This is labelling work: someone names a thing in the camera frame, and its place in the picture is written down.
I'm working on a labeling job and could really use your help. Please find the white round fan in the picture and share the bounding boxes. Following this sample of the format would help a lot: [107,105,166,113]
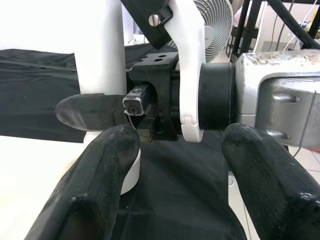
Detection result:
[193,0,235,64]

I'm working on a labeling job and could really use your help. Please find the white plastic children table top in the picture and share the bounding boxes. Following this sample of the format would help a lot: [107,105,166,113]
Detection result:
[0,129,141,240]

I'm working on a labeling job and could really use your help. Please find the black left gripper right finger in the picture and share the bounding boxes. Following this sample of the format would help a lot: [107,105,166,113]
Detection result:
[221,122,320,240]

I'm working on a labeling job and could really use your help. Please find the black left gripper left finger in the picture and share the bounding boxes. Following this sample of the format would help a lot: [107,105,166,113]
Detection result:
[24,124,141,240]

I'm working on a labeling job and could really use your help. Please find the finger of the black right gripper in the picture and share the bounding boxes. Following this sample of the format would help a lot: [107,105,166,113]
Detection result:
[54,93,131,132]

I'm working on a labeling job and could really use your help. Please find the black table cloth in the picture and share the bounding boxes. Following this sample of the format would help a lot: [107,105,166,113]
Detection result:
[0,48,247,240]

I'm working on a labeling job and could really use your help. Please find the white plastic table leg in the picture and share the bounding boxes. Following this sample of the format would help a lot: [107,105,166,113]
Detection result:
[76,0,127,137]

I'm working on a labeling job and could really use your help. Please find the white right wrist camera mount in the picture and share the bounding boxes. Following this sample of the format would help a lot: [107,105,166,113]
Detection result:
[119,0,208,143]

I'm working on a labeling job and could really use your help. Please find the black metal rack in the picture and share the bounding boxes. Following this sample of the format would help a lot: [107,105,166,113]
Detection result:
[224,0,320,62]

